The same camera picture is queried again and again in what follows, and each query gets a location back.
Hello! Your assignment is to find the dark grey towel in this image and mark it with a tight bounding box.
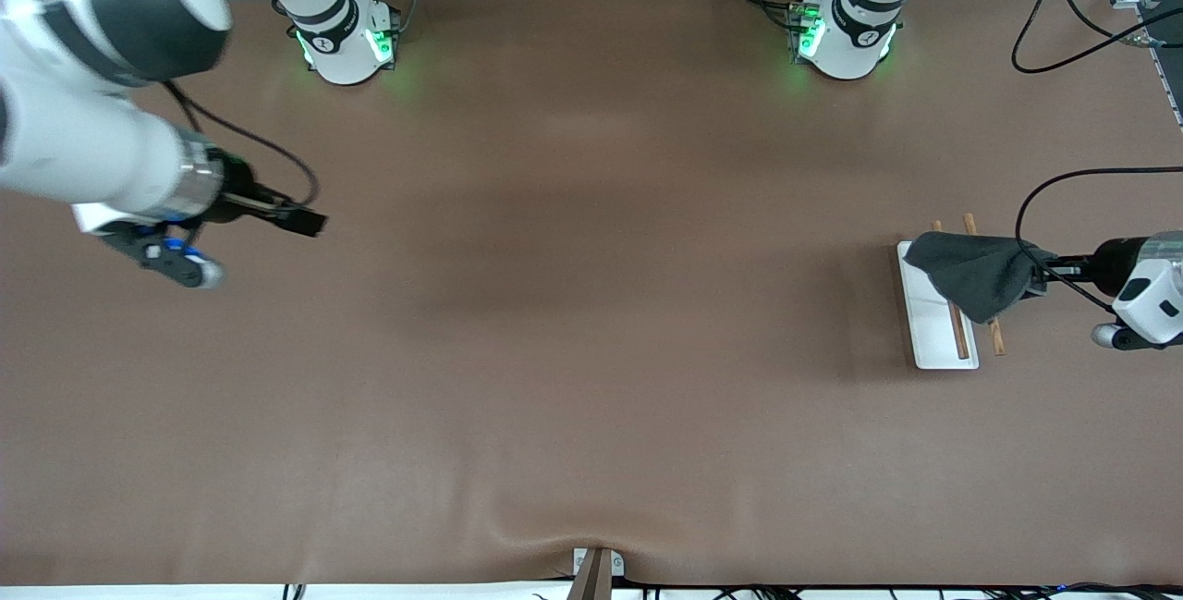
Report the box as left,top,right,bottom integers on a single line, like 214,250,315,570
904,230,1060,324

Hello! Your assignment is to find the white rack with wooden bars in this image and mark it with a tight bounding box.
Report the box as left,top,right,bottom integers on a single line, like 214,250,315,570
896,213,1006,371

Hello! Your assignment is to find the brown table cover mat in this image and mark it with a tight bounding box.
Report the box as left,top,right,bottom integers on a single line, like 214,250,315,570
0,0,1183,587

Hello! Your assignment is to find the metal table clamp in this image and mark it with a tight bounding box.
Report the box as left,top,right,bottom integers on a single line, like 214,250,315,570
566,546,627,600

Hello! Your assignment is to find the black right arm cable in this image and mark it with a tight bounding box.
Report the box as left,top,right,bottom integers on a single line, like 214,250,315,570
165,80,321,213

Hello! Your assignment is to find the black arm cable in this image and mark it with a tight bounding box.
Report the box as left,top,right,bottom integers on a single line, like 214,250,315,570
1012,0,1183,314
165,80,321,213

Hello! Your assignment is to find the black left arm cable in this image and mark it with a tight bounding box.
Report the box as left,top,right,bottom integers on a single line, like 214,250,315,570
1012,0,1183,314

